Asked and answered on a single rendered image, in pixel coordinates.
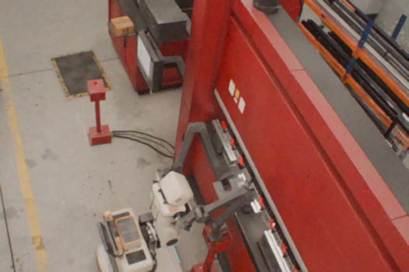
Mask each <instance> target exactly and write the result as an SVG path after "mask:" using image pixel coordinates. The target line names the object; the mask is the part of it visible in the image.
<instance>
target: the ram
mask: <svg viewBox="0 0 409 272"><path fill-rule="evenodd" d="M220 61H221V62H220V65H219V71H218V76H217V81H216V85H215V89H216V91H217V93H218V95H219V97H220V98H221V100H222V102H223V104H224V106H225V108H226V110H227V112H228V115H229V117H230V119H231V121H232V123H233V124H234V125H235V128H236V130H237V132H238V134H239V136H240V138H241V140H242V142H243V144H244V146H245V147H246V149H247V151H248V154H249V156H250V158H251V160H252V162H253V164H254V166H255V168H256V170H257V172H258V174H259V176H260V178H261V179H262V182H263V184H264V185H265V187H266V189H267V191H268V193H269V195H270V198H271V200H272V202H273V204H274V206H275V208H276V210H277V212H278V214H279V216H280V218H281V220H282V222H283V223H284V225H285V227H286V229H287V231H288V233H289V235H290V238H291V240H292V242H293V244H294V245H295V247H296V249H297V251H298V253H299V255H300V257H301V259H302V261H303V263H304V265H305V267H306V269H307V271H308V272H402V271H401V270H400V268H399V267H398V265H397V264H396V262H395V260H394V258H393V256H392V255H391V254H390V252H389V251H388V249H387V247H386V246H385V245H384V242H383V240H382V239H381V237H380V236H379V234H378V233H377V231H376V230H375V228H374V227H373V225H372V223H371V222H370V221H369V219H368V217H367V216H366V214H365V213H364V212H363V210H362V207H361V206H360V204H359V203H358V201H357V200H356V198H355V196H354V194H353V193H352V192H351V190H350V188H349V187H348V185H347V184H346V182H345V181H344V179H343V178H342V176H341V175H340V172H339V171H338V169H337V168H336V166H335V165H334V163H332V161H331V160H330V158H329V157H328V154H327V153H326V151H325V150H324V148H323V147H322V145H321V144H320V142H319V141H318V138H317V137H316V136H315V134H314V132H313V131H312V130H311V128H310V126H309V124H308V123H307V122H306V120H305V119H304V117H303V116H302V115H301V113H300V111H299V109H298V108H297V106H296V105H295V103H294V101H293V100H292V99H291V98H290V96H289V94H288V93H287V91H286V90H285V88H284V86H283V85H282V83H281V81H280V80H279V78H278V77H277V76H276V75H275V73H274V72H273V70H272V68H271V66H270V65H269V64H268V62H267V60H266V59H265V57H264V56H263V55H262V53H261V51H260V50H259V49H258V47H257V45H256V44H255V43H254V41H253V39H252V37H251V36H250V35H249V33H248V32H247V30H246V29H245V28H244V26H243V24H242V23H241V22H240V19H239V18H238V17H237V16H236V15H234V16H229V23H228V29H227V33H226V39H225V43H224V49H223V53H222V59H220ZM231 80H232V81H233V82H234V83H235V90H234V93H233V95H231V93H230V91H229V85H230V82H231ZM236 90H238V92H239V95H238V98H237V97H236ZM214 94H215V96H216V98H217V101H218V103H219V105H220V106H221V107H222V109H223V111H224V114H225V116H226V118H227V120H228V122H229V124H230V126H231V129H232V130H233V131H234V133H235V135H236V138H237V140H238V142H239V144H240V146H241V148H242V150H243V153H244V155H245V157H247V159H248V161H249V163H250V165H251V168H252V170H253V172H254V174H255V176H256V178H257V180H258V183H259V185H260V187H261V188H262V189H263V191H264V193H265V196H266V198H267V200H268V202H269V204H270V206H271V208H272V210H273V212H274V215H275V217H276V219H277V221H278V222H279V225H280V226H281V229H282V231H283V233H284V235H285V237H286V239H287V241H288V242H289V244H290V246H291V248H292V250H293V252H294V254H295V256H296V258H297V260H298V263H299V264H300V267H301V268H302V271H303V272H305V270H304V268H303V266H302V264H301V262H300V260H299V258H298V256H297V254H296V252H295V250H294V248H293V246H292V244H291V242H290V240H289V238H288V235H287V234H286V231H285V230H284V229H283V227H282V225H281V223H280V221H279V219H278V217H277V215H276V212H275V210H274V208H273V206H272V204H271V202H270V200H269V198H268V196H267V194H266V192H265V189H264V188H263V185H262V184H261V183H260V181H259V178H258V176H257V174H256V172H255V170H254V168H253V166H252V164H251V161H250V160H249V157H248V156H247V153H245V150H244V149H243V147H242V145H241V143H240V141H239V138H238V136H237V134H236V132H235V130H234V128H233V127H232V125H231V123H230V121H229V119H228V117H227V115H226V112H225V110H224V108H223V106H222V104H221V102H220V101H219V99H218V97H217V95H216V93H215V92H214ZM235 97H236V99H237V103H236V102H235ZM240 97H242V99H243V101H244V103H245V105H244V108H243V112H242V113H241V111H240V109H239V107H238V106H239V103H240Z"/></svg>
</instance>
